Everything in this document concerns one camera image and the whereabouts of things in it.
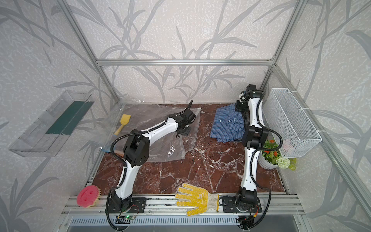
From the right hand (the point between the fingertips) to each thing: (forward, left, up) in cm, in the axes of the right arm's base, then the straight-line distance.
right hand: (236, 108), depth 102 cm
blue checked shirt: (-10, +7, -6) cm, 14 cm away
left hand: (-15, +38, -6) cm, 41 cm away
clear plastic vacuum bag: (0, +77, -8) cm, 78 cm away
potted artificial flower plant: (-39, -11, +2) cm, 41 cm away
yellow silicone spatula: (-1, +85, -11) cm, 86 cm away
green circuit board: (-63, +63, -11) cm, 90 cm away
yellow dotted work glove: (-55, +27, -11) cm, 62 cm away
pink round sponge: (-54, +86, -7) cm, 101 cm away
